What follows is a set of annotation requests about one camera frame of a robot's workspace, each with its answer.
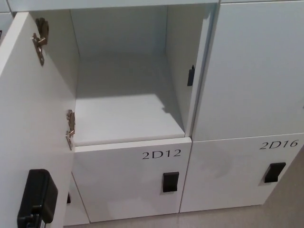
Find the white cabinet carcass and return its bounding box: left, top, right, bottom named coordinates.
left=4, top=0, right=222, bottom=147

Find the white door marked 2D12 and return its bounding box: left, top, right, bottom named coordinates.
left=71, top=137, right=192, bottom=223

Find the small metal door hinge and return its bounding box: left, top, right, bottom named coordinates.
left=65, top=109, right=76, bottom=151

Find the white door marked 2D16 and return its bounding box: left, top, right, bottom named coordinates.
left=179, top=135, right=304, bottom=213

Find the plain white closed door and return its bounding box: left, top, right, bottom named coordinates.
left=191, top=1, right=304, bottom=141

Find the white door behind open door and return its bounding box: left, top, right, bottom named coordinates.
left=63, top=174, right=90, bottom=227

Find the white open cabinet door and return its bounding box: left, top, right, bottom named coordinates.
left=0, top=11, right=83, bottom=228

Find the large metal door hinge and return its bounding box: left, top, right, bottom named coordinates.
left=31, top=18, right=49, bottom=67

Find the black lock box on door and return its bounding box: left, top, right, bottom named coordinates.
left=17, top=169, right=59, bottom=228

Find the black strike plate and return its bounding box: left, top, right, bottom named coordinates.
left=187, top=65, right=195, bottom=86

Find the black handle of 2D12 door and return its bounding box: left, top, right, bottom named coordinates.
left=162, top=171, right=180, bottom=193

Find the black handle of 2D16 door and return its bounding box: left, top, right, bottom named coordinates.
left=264, top=162, right=286, bottom=183

